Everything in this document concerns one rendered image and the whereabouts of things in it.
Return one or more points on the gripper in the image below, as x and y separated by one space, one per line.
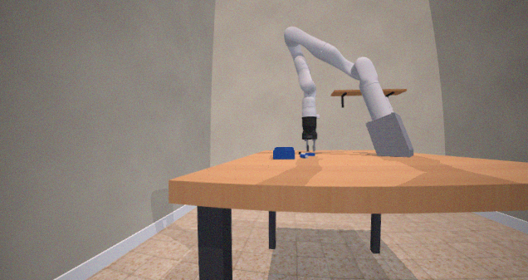
309 117

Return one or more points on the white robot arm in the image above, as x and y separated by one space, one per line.
378 105

